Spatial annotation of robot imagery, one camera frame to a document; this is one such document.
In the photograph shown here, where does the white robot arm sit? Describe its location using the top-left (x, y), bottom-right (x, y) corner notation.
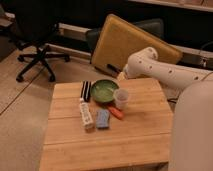
top-left (123, 47), bottom-right (213, 171)

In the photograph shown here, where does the green ceramic bowl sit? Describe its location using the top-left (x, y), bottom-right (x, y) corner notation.
top-left (91, 79), bottom-right (119, 103)

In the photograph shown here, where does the clear plastic cup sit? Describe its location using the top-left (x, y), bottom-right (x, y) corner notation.
top-left (113, 88), bottom-right (129, 110)

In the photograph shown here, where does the black striped remote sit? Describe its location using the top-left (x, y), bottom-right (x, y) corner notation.
top-left (81, 81), bottom-right (91, 102)

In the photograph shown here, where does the orange marker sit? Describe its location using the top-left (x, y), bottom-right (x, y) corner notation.
top-left (108, 107), bottom-right (123, 120)

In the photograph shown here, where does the blue sponge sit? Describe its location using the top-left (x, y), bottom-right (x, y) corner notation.
top-left (96, 109), bottom-right (110, 129)

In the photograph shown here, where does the yellow cushion board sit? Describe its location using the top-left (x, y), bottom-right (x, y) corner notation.
top-left (92, 14), bottom-right (183, 77)

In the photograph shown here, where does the black office chair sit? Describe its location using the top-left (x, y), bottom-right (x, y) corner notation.
top-left (7, 0), bottom-right (70, 82)

